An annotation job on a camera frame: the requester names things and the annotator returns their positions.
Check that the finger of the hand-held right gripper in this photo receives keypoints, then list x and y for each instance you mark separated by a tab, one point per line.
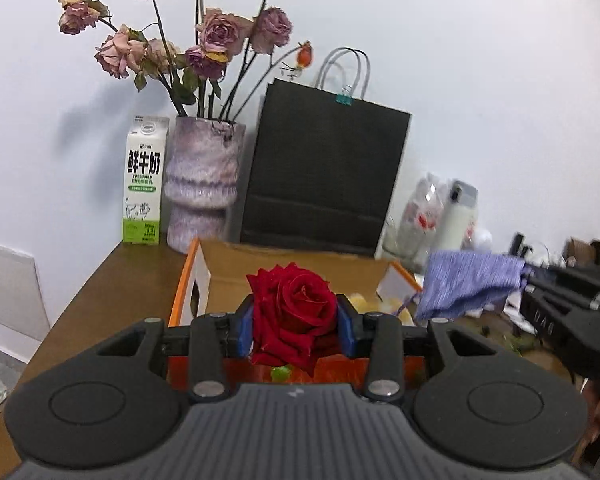
570	275
560	296

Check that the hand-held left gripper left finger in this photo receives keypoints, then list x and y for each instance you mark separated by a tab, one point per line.
245	329

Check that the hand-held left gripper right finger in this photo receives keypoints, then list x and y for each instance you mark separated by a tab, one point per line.
347	326

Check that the red rose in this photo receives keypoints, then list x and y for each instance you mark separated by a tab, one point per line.
292	305

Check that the orange cardboard box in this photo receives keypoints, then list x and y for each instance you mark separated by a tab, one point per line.
220	272

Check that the purple cloth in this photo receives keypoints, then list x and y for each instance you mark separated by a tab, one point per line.
467	280

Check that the brown cardboard piece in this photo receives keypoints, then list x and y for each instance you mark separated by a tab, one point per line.
585	254

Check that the yellow plush toy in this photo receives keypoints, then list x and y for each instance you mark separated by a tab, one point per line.
380	305

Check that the small black stand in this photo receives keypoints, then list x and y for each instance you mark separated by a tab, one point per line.
519	246

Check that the white round figurine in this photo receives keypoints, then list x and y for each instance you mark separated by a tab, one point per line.
481	239

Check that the white thermos bottle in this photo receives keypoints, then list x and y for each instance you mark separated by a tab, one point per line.
460	215

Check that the plastic water bottle pack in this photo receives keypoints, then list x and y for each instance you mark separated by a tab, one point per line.
420	215

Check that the purple mottled ceramic vase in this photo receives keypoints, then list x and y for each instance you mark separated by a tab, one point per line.
202	180

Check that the black paper bag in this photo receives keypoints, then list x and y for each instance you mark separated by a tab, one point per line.
325	170

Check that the green and white milk carton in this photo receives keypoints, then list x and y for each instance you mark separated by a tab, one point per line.
142	185

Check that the teal binder clip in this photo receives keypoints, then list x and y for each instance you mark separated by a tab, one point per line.
345	97

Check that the white flat board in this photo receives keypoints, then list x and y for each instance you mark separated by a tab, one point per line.
7	295

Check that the dried pink rose bouquet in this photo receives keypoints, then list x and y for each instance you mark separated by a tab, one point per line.
220	35

